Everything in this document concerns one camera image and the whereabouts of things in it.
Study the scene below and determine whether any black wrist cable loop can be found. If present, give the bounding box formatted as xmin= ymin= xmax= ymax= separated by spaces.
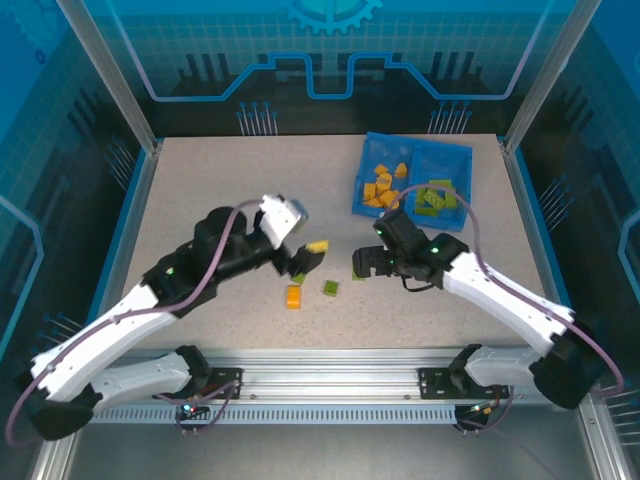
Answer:
xmin=401 ymin=276 xmax=437 ymax=294

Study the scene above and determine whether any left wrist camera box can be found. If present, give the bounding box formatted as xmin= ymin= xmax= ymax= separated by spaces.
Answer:
xmin=254 ymin=193 xmax=310 ymax=250

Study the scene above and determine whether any aluminium side rail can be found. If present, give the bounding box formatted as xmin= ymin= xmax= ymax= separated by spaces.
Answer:
xmin=499 ymin=134 xmax=640 ymax=480
xmin=27 ymin=139 xmax=164 ymax=480

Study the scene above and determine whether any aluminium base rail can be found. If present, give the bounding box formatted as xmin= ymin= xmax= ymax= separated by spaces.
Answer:
xmin=197 ymin=347 xmax=506 ymax=404

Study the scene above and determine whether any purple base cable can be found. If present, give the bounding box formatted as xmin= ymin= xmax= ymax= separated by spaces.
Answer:
xmin=457 ymin=392 xmax=516 ymax=435
xmin=172 ymin=379 xmax=244 ymax=437

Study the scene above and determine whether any slotted grey cable duct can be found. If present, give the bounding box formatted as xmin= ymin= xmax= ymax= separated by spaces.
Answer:
xmin=92 ymin=403 xmax=460 ymax=427

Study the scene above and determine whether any aluminium frame post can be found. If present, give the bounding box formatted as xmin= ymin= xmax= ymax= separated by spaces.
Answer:
xmin=54 ymin=0 xmax=164 ymax=151
xmin=501 ymin=0 xmax=609 ymax=151

